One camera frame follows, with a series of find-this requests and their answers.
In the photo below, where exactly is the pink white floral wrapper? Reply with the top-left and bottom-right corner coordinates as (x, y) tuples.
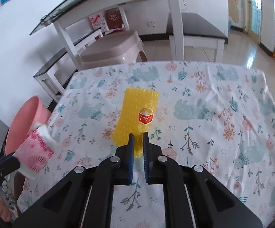
(14, 122), (57, 179)

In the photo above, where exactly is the yellow bubble foam pad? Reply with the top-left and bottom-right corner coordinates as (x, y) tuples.
(113, 88), (160, 158)

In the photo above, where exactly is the person's left hand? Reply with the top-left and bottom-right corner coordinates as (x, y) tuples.
(0, 197), (11, 222)

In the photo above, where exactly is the pink plastic basin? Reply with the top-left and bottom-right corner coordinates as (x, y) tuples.
(5, 96), (51, 155)

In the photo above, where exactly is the black top low side table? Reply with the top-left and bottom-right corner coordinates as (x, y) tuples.
(34, 29), (103, 102)

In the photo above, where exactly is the red white round sticker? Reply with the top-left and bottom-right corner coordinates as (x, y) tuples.
(138, 108), (154, 125)

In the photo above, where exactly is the beige plastic stool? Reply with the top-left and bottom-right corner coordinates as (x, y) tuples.
(80, 30), (148, 70)

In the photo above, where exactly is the black top white bench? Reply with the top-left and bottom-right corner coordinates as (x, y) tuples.
(167, 12), (229, 63)

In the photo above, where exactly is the red gift box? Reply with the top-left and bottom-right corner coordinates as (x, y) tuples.
(88, 9), (124, 35)

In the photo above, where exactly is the white glass top console table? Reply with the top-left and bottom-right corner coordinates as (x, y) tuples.
(32, 0), (184, 70)

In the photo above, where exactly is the white wall socket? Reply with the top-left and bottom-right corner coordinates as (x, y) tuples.
(147, 21), (155, 27)

